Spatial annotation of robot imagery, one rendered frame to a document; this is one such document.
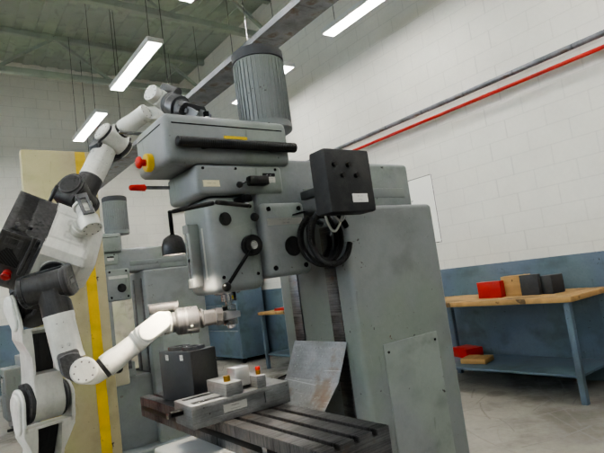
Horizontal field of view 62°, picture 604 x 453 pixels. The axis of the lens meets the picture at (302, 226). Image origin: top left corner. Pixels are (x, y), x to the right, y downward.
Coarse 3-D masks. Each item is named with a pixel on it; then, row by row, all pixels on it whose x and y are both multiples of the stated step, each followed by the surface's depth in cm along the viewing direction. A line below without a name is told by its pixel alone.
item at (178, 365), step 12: (168, 348) 204; (180, 348) 202; (192, 348) 195; (204, 348) 197; (168, 360) 201; (180, 360) 196; (192, 360) 192; (204, 360) 195; (216, 360) 199; (168, 372) 201; (180, 372) 196; (192, 372) 191; (204, 372) 195; (216, 372) 198; (168, 384) 201; (180, 384) 196; (192, 384) 190; (204, 384) 194; (168, 396) 201; (180, 396) 196
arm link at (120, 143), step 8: (136, 112) 196; (120, 120) 198; (128, 120) 197; (136, 120) 197; (112, 128) 198; (120, 128) 198; (128, 128) 198; (136, 128) 199; (112, 136) 197; (120, 136) 200; (128, 136) 201; (112, 144) 198; (120, 144) 199; (128, 144) 202; (120, 152) 201
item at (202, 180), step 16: (176, 176) 174; (192, 176) 162; (208, 176) 163; (224, 176) 166; (240, 176) 170; (272, 176) 178; (176, 192) 173; (192, 192) 163; (208, 192) 162; (224, 192) 166; (240, 192) 170; (256, 192) 174; (272, 192) 178
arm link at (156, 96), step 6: (162, 84) 196; (168, 84) 195; (150, 90) 191; (156, 90) 189; (162, 90) 192; (168, 90) 193; (174, 90) 191; (180, 90) 193; (144, 96) 192; (150, 96) 190; (156, 96) 190; (162, 96) 191; (150, 102) 192; (156, 102) 191; (162, 102) 188; (162, 108) 189
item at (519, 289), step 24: (480, 288) 507; (504, 288) 493; (528, 288) 472; (552, 288) 457; (600, 288) 451; (264, 312) 783; (264, 336) 791; (456, 336) 585; (576, 336) 415; (456, 360) 541; (480, 360) 507; (504, 360) 509; (528, 360) 494; (552, 360) 481; (576, 360) 414; (600, 360) 455
